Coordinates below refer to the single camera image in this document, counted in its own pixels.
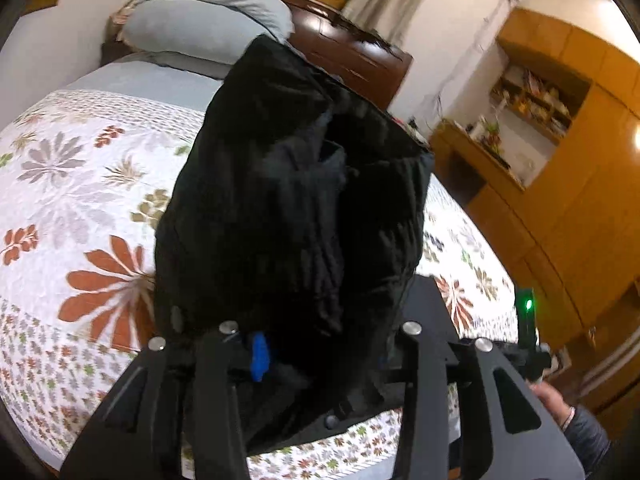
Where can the dark brown wooden headboard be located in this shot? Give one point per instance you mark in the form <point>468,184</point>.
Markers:
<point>350,55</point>

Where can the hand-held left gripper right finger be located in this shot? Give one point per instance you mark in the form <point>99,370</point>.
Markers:
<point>415,365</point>

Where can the small shelf clutter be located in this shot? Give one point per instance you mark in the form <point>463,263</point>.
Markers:
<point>535,100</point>

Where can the white floral quilt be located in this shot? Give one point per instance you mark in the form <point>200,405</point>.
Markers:
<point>75,200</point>

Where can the person's right forearm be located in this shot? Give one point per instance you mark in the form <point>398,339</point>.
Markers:
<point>587,440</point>

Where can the grey pillow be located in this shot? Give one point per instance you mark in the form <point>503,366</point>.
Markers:
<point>210,15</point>
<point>190,62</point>

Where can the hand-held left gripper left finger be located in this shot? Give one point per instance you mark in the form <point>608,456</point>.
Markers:
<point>260,355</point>

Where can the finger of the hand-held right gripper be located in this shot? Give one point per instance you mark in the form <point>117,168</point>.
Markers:
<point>310,430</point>
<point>432,310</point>

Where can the light wooden cabinet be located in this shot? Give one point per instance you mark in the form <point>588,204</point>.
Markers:
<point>590,200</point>

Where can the black pants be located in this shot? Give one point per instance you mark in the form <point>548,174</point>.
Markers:
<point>280,185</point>

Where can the person's right hand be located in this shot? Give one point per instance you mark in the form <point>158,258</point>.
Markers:
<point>552,402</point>

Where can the grey bed sheet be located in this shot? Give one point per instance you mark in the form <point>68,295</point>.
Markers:
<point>130,80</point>

